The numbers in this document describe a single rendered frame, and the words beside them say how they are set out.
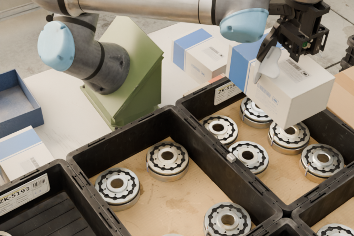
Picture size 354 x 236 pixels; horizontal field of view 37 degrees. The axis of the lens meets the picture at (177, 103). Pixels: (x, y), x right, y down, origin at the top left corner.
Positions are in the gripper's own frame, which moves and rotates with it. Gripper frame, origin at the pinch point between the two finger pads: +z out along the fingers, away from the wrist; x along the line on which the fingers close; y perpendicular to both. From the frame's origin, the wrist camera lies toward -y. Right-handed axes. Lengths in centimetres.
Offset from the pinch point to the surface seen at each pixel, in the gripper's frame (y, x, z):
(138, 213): -1.1, -34.2, 28.0
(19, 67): -162, -14, 112
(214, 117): -14.2, -3.9, 25.1
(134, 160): -14.9, -27.4, 28.1
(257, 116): -8.7, 6.0, 25.1
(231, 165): 4.9, -14.0, 17.9
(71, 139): -40, -34, 41
